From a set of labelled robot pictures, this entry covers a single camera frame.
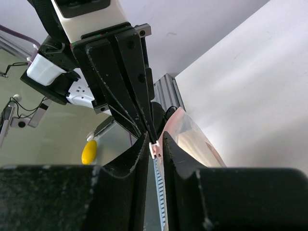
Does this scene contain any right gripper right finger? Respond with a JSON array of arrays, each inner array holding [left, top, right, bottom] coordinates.
[[163, 132, 308, 231]]

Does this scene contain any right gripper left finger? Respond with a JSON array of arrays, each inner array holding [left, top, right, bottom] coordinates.
[[0, 133, 149, 231]]

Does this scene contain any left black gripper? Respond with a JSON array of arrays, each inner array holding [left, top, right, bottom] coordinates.
[[72, 22, 157, 142]]

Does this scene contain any clear zip top bag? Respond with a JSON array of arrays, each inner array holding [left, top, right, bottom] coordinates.
[[149, 106, 227, 169]]

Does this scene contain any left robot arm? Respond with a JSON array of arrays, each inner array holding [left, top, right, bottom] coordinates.
[[21, 0, 157, 141]]

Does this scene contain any yellow lemon toy background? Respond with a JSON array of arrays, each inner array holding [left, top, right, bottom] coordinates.
[[81, 140, 97, 165]]

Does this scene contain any left aluminium frame post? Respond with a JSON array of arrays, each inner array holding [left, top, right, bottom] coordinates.
[[153, 74, 186, 111]]

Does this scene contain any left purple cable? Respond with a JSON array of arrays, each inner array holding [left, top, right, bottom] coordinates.
[[0, 24, 40, 52]]

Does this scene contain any white slotted cable duct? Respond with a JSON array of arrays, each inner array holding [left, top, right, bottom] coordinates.
[[153, 156, 168, 231]]

